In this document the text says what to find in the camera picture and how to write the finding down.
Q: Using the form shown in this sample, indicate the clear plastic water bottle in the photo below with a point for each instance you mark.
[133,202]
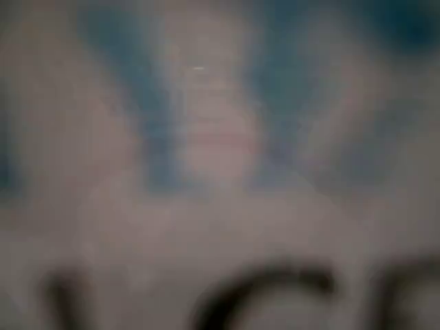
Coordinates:
[220,154]

